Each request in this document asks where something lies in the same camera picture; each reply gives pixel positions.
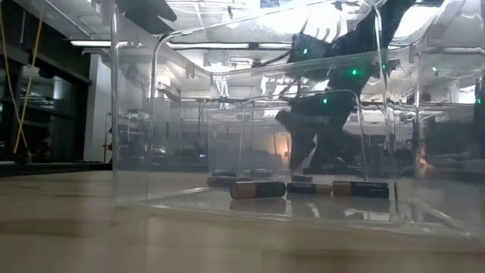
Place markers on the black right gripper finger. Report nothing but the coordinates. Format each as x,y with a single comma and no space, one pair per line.
303,148
327,146

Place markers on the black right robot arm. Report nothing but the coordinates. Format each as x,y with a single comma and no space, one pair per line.
363,34

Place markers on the overhead light bar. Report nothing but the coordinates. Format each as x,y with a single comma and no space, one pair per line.
91,43

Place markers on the black flat platform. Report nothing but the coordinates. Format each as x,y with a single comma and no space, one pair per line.
45,168

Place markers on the black overhead camera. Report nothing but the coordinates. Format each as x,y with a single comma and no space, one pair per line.
257,63

